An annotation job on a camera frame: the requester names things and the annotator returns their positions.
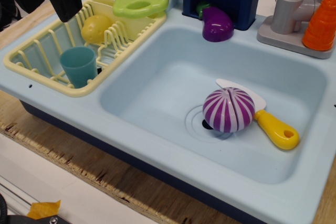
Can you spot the purple toy eggplant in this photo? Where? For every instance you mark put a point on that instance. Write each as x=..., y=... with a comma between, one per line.
x=217, y=25

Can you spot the pale yellow drying rack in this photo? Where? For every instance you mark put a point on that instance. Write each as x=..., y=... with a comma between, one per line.
x=57, y=56

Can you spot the grey metal bracket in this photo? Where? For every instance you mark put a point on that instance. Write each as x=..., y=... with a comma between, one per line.
x=16, y=219

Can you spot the purple striped toy onion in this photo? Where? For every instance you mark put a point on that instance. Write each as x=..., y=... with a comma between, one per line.
x=229, y=110

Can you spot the light blue toy sink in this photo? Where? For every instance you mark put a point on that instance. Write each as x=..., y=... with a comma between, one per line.
x=150, y=108

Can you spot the yellow handled toy knife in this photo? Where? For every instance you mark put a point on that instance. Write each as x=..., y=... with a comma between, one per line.
x=280, y=133

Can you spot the teal plastic cup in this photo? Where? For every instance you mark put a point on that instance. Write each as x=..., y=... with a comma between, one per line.
x=79, y=64

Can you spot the grey toy faucet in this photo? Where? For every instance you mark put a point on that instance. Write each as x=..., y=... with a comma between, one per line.
x=286, y=27

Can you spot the yellow tape piece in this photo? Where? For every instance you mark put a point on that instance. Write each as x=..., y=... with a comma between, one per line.
x=39, y=210

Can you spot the orange toy carrot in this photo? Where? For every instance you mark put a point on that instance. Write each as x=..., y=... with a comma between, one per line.
x=320, y=33

